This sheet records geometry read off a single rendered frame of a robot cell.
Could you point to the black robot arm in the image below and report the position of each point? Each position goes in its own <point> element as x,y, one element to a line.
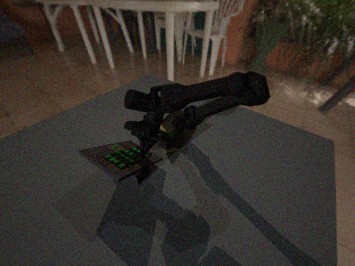
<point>238,88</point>

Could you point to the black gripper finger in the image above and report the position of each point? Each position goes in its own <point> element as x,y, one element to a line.
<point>142,144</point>
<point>147,147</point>

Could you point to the dark brown switch panel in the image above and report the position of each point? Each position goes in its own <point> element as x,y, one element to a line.
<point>122,160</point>

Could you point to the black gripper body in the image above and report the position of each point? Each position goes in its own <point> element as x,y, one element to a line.
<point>164,142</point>

